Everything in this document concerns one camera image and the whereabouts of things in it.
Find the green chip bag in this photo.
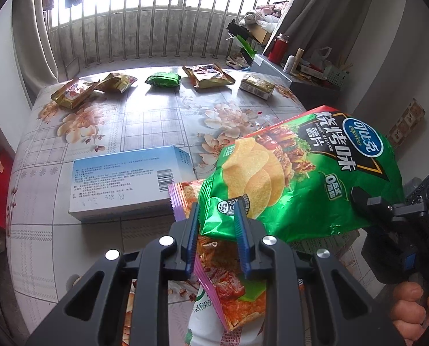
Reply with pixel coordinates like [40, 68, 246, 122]
[198, 105, 406, 243]

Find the orange snack packet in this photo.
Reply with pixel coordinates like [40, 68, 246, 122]
[183, 64, 235, 89]

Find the grey-brown curtain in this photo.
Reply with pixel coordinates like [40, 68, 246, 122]
[261, 0, 377, 76]

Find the blue and white box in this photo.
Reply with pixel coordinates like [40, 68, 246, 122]
[68, 145, 195, 223]

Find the black object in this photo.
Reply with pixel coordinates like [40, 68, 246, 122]
[226, 20, 251, 40]

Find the gold and red snack packet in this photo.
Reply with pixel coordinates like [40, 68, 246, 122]
[51, 79, 100, 110]

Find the red thermos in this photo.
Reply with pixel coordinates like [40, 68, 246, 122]
[268, 33, 290, 63]

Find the cardboard box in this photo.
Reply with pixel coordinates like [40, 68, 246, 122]
[252, 25, 273, 44]

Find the white strawberry drink bottle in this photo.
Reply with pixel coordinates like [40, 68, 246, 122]
[186, 285, 267, 346]

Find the metal window railing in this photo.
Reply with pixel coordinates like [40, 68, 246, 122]
[43, 0, 283, 69]

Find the person's right hand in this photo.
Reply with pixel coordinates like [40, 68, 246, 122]
[392, 282, 429, 346]

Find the gold and green packet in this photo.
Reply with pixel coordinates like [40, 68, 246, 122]
[240, 74, 276, 99]

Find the patterned wooden panel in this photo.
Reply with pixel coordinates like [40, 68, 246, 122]
[385, 99, 426, 150]

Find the pile of clothes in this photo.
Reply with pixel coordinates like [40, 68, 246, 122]
[241, 2, 291, 29]

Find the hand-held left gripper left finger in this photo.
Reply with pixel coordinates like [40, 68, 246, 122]
[25, 202, 201, 346]

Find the green paper bag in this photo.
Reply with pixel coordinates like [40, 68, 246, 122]
[236, 35, 257, 57]

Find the white plastic bag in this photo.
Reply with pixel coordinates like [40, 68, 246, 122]
[310, 46, 332, 67]

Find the green plastic basket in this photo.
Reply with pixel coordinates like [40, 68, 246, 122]
[323, 63, 350, 87]

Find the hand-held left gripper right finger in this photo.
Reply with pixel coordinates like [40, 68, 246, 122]
[234, 204, 406, 346]

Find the beige curtain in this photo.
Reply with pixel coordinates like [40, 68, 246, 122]
[12, 0, 62, 87]

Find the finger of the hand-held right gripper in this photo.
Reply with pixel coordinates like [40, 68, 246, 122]
[351, 187, 394, 227]

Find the pink-edged orange snack bag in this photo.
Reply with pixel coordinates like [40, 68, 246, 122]
[168, 178, 267, 332]

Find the small green snack packet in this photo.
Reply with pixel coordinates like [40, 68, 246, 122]
[145, 73, 181, 89]

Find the floral tablecloth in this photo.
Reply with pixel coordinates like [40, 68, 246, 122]
[5, 67, 363, 346]

